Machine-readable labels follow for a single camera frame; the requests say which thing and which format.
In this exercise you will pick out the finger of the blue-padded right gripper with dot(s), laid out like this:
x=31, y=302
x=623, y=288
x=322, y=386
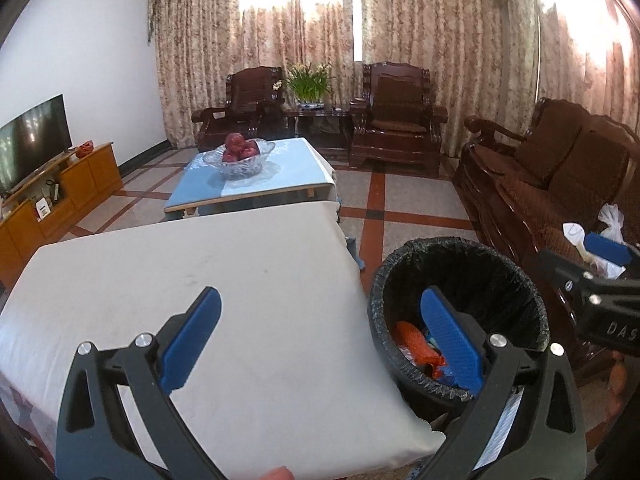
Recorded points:
x=610, y=251

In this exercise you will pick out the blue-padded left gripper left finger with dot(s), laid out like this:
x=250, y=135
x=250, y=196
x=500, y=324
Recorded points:
x=95, y=439

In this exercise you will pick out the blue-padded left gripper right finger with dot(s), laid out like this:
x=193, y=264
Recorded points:
x=547, y=439

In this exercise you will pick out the white paper box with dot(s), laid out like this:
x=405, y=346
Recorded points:
x=502, y=430

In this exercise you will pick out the orange foam fruit net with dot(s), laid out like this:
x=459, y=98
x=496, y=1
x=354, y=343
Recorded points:
x=414, y=346

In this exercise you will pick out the black trash bin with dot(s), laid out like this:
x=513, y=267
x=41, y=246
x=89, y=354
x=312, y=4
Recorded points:
x=476, y=279

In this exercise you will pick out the person's right hand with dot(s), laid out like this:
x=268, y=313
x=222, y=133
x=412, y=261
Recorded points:
x=617, y=383

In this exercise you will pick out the person's left hand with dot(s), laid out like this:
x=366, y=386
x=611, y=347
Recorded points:
x=280, y=473

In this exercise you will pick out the white plastic bags on sofa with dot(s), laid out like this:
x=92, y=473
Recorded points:
x=575, y=234

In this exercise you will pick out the dark wooden sofa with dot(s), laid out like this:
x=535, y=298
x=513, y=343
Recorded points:
x=523, y=188

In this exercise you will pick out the wooden TV cabinet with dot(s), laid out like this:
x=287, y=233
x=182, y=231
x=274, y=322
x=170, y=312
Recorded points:
x=73, y=188

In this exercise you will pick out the white router box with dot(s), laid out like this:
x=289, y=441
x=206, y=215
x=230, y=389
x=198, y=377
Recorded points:
x=43, y=208

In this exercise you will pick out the floral curtains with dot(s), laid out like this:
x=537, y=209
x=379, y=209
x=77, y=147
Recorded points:
x=494, y=58

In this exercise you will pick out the right dark wooden armchair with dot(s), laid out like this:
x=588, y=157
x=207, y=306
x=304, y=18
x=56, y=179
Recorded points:
x=395, y=119

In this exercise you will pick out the dark wooden armchair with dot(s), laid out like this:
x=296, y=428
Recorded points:
x=395, y=119
x=253, y=107

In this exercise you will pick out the red ornament on cabinet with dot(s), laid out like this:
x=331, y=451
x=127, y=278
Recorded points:
x=84, y=149

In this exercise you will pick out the flat screen television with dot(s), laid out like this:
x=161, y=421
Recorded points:
x=30, y=140

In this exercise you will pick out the dark wooden side table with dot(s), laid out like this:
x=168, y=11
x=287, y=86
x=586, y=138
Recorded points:
x=328, y=129

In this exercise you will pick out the glass fruit bowl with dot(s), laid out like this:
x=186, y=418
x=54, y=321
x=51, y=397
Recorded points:
x=249, y=166

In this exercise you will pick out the red apples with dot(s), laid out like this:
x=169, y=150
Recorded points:
x=237, y=148

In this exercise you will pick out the blue coffee table cloth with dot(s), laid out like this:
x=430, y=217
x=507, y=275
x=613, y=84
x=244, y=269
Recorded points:
x=284, y=172

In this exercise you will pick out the green potted plant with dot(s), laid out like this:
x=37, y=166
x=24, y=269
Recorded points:
x=309, y=84

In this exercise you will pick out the left dark wooden armchair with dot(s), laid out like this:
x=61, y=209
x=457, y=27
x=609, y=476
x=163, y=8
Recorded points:
x=253, y=107

